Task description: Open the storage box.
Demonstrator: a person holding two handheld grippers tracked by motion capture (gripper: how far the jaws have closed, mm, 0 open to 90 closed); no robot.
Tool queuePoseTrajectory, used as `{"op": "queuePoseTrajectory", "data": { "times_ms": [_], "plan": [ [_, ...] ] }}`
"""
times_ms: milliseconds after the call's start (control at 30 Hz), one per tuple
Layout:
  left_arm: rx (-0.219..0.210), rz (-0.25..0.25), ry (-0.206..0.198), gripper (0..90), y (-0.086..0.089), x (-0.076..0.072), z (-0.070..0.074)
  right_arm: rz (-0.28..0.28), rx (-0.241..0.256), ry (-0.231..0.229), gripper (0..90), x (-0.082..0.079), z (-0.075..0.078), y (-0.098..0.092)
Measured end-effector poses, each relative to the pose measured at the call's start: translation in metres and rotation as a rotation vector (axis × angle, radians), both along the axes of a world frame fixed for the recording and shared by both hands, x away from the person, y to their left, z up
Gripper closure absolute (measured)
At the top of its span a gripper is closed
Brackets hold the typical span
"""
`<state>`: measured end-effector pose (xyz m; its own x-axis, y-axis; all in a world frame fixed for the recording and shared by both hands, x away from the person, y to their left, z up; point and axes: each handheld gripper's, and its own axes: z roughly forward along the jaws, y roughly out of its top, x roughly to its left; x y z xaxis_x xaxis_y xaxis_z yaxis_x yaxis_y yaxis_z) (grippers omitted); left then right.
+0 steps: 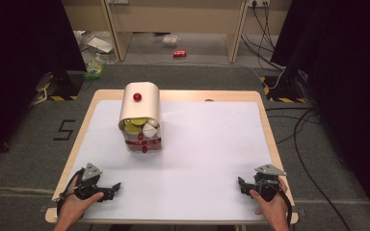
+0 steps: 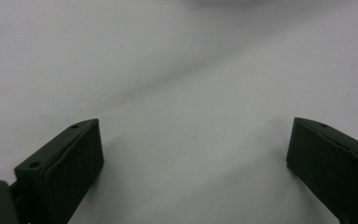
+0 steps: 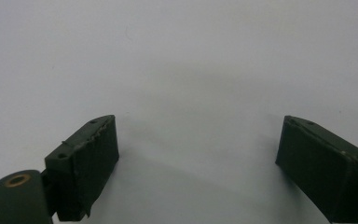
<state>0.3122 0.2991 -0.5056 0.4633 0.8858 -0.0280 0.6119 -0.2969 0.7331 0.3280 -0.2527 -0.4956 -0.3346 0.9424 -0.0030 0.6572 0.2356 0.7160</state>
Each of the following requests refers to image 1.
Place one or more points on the white garlic bulb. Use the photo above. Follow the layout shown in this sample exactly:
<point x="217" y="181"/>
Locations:
<point x="149" y="131"/>
<point x="153" y="122"/>

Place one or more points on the beige wooden desk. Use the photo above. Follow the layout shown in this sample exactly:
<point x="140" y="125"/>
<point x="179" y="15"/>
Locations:
<point x="179" y="16"/>

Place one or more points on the lime half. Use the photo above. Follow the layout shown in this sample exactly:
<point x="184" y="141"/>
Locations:
<point x="132" y="129"/>
<point x="138" y="121"/>

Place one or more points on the person's left hand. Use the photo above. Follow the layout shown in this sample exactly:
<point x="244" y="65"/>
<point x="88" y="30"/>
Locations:
<point x="72" y="207"/>

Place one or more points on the green plastic bag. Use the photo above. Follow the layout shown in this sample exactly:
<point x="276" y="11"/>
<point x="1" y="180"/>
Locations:
<point x="95" y="69"/>

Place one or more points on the white wall socket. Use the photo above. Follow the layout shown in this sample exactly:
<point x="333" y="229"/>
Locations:
<point x="258" y="3"/>

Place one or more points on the person's right hand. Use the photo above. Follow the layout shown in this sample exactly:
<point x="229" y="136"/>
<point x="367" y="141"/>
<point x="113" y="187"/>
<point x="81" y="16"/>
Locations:
<point x="276" y="210"/>

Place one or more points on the black curtain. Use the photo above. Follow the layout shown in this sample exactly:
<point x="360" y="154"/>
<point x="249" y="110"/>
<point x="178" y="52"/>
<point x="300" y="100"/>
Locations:
<point x="343" y="80"/>
<point x="19" y="64"/>

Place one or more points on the wooden table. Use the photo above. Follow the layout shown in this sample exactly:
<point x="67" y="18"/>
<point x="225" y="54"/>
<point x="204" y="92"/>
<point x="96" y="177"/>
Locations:
<point x="186" y="95"/>

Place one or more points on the red drink can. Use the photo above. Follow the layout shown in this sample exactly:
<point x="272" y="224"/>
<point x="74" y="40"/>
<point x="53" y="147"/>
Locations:
<point x="179" y="53"/>

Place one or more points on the white table mat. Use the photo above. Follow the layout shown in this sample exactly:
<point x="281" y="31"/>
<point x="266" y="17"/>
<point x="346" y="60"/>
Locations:
<point x="199" y="144"/>

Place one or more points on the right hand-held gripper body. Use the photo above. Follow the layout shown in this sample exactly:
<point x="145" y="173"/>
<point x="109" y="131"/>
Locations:
<point x="268" y="184"/>

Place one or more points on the black stand base striped tape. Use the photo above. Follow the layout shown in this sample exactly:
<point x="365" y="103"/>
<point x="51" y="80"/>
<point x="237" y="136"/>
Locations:
<point x="282" y="89"/>
<point x="62" y="86"/>

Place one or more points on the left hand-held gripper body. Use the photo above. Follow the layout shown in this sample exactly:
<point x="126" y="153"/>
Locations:
<point x="91" y="173"/>

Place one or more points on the white flat board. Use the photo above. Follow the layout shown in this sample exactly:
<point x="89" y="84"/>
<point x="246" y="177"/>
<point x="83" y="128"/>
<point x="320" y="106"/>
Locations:
<point x="100" y="44"/>

